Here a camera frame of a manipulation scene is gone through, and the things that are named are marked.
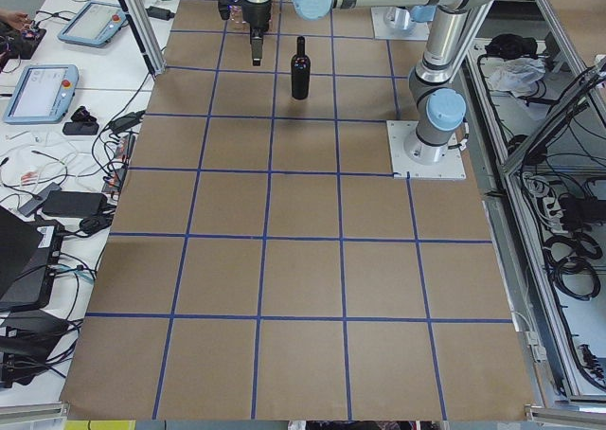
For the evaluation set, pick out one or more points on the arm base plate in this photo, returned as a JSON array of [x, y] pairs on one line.
[[413, 159], [381, 31]]

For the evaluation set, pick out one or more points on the blue teach pendant far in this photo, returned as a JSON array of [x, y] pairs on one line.
[[94, 25]]

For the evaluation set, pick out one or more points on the black laptop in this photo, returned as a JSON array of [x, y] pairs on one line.
[[29, 252]]

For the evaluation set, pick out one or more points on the blue teach pendant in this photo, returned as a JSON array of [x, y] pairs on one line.
[[42, 95], [94, 25]]

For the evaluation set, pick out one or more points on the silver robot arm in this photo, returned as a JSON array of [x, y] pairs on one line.
[[441, 109], [404, 19]]

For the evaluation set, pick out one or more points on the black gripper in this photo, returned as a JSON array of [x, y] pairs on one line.
[[256, 16]]

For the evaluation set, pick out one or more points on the aluminium frame post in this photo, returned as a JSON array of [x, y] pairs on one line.
[[144, 35]]

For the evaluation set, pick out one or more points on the dark wine bottle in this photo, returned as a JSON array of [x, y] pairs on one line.
[[300, 70]]

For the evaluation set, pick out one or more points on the blue teach pendant near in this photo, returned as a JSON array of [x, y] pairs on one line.
[[42, 95]]

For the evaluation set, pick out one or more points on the black power adapter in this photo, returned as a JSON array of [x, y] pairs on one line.
[[160, 13]]

